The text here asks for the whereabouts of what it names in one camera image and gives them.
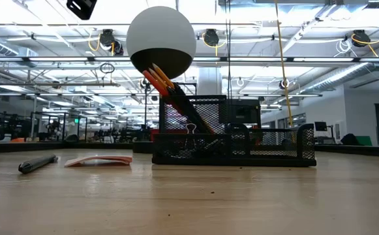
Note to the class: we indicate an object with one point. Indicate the black pen with grey print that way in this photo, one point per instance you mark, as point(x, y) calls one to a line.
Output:
point(185, 102)
point(198, 112)

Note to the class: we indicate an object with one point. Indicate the plain black pen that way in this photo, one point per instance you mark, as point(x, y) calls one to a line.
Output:
point(192, 107)
point(36, 164)

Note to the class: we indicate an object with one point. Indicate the orange pencil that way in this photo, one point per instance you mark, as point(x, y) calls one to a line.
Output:
point(163, 75)
point(158, 80)

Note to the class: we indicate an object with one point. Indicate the pink sticky note pad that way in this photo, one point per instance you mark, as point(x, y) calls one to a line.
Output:
point(104, 160)

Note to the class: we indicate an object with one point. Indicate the black mesh desk organizer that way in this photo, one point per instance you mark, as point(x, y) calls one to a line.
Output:
point(235, 162)

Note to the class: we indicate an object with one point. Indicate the white globe table lamp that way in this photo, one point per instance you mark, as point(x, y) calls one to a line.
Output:
point(161, 32)

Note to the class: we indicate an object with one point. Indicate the small black monitor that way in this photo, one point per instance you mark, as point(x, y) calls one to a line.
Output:
point(320, 126)

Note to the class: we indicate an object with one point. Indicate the black bag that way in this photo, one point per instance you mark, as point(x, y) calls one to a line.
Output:
point(349, 139)

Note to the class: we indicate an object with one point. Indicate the background robot workstation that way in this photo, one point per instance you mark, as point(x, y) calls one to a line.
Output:
point(13, 127)

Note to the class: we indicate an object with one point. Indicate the green object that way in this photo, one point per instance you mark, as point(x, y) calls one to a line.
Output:
point(365, 141)

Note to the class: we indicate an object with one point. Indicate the black overhead camera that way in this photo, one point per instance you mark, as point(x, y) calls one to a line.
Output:
point(81, 8)

